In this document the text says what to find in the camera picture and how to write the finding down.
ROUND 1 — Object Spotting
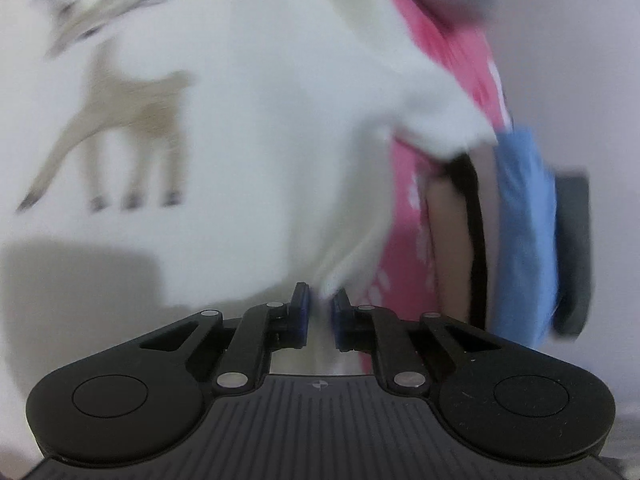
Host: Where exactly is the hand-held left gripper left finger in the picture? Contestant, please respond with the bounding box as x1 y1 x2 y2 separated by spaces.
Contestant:
140 282 311 398

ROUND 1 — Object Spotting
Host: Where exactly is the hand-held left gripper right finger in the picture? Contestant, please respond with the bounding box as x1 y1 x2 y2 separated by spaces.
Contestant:
332 289 503 401

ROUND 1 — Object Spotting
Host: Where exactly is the white deer print fleece garment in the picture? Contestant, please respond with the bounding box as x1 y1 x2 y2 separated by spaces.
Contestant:
0 0 498 466

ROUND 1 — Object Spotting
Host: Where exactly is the person's right forearm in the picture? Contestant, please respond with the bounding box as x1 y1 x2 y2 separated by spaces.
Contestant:
427 177 476 321

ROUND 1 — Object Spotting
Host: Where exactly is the blue folded cloth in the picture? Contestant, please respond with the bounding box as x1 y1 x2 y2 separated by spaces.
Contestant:
487 127 561 351

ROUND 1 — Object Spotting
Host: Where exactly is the pink floral bed sheet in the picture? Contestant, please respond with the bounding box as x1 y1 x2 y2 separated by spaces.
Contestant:
372 0 516 376

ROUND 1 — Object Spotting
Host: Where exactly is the dark grey folded cloth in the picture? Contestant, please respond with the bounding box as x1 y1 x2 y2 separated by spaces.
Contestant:
550 172 593 336

